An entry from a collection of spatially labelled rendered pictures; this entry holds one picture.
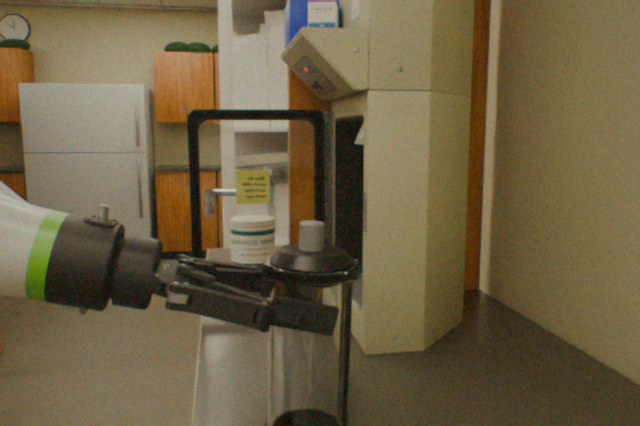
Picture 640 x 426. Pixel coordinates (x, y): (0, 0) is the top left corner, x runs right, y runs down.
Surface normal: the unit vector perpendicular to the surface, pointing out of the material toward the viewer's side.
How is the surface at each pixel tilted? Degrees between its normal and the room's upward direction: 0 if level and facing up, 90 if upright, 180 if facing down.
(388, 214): 90
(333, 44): 90
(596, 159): 90
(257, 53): 83
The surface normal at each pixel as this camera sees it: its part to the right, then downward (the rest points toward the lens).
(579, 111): -0.98, 0.03
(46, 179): 0.18, 0.14
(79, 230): 0.30, -0.72
